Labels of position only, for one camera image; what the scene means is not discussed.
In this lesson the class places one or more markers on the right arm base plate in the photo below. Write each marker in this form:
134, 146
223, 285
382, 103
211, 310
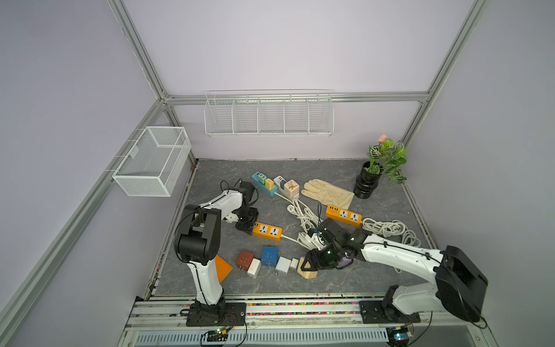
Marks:
376, 312

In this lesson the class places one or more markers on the orange power strip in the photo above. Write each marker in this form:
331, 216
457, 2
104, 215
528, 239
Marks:
344, 216
267, 231

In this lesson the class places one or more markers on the beige work glove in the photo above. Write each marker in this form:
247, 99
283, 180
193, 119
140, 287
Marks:
327, 194

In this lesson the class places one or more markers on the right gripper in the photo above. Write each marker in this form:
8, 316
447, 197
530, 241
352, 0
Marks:
311, 257

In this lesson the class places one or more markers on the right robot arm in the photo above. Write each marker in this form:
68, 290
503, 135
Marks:
452, 282

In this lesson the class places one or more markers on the red cube socket adapter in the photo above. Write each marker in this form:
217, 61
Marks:
244, 260

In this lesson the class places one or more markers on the teal power strip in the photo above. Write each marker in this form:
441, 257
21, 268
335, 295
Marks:
258, 180

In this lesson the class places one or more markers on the orange sponge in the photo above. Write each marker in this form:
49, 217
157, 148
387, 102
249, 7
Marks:
222, 268

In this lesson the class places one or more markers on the artificial plant in black pot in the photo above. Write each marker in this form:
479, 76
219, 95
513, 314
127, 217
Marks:
385, 159

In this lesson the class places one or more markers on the white grey power strip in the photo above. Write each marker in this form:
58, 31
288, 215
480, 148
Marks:
280, 182

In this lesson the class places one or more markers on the blue cube socket adapter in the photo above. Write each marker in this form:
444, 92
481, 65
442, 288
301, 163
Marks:
270, 256

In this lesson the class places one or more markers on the beige cube socket adapter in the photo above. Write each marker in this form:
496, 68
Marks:
305, 274

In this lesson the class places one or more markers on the white mesh wall basket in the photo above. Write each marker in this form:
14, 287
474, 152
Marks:
152, 166

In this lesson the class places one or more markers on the white wire wall shelf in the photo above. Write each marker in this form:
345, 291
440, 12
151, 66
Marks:
269, 113

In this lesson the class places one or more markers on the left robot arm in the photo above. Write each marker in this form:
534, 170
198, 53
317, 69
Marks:
197, 237

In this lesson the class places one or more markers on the pink cube socket adapter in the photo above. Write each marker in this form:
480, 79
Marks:
291, 189

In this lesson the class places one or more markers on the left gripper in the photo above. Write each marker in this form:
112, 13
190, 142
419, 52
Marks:
246, 227

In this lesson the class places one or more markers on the yellow plug adapter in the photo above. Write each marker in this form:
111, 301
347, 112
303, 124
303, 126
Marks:
269, 184

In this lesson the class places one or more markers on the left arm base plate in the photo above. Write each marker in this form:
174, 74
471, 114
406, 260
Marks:
228, 314

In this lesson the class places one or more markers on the white usb charger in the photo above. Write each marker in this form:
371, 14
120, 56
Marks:
283, 265
254, 268

